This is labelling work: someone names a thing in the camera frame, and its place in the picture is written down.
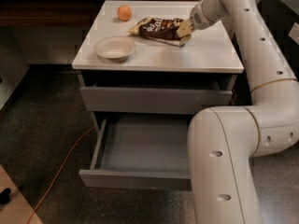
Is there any brown chip bag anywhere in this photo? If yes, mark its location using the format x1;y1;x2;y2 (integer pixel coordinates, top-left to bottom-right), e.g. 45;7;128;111
128;17;186;47

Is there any open grey middle drawer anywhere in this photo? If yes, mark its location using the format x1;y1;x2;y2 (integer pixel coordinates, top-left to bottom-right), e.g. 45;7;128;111
79;114;191;191

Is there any white paper bowl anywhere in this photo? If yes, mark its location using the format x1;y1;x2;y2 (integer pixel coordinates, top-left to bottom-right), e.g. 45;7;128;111
93;36;135;62

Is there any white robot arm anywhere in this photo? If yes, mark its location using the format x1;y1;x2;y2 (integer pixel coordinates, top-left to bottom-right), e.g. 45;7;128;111
178;0;299;224

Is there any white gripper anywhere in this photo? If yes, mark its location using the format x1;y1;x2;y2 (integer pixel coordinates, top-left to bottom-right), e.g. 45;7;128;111
177;2;214;44

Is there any black object on floor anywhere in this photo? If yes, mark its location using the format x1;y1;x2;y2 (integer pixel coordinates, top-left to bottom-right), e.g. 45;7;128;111
0;188;11;205

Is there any orange floor cable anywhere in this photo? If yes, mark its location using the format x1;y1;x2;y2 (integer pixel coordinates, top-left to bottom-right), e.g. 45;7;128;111
26;126;96;224

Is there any grey top drawer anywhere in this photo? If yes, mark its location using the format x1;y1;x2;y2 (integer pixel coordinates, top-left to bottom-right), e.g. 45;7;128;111
80;86;233;115

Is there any orange fruit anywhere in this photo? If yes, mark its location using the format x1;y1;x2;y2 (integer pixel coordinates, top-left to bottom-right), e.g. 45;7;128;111
118;5;132;21

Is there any dark wooden bench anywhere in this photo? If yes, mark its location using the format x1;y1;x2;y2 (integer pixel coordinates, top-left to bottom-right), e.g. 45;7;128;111
0;0;196;27

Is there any grey drawer cabinet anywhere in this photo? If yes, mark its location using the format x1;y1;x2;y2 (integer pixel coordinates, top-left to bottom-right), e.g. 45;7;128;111
72;1;243;124

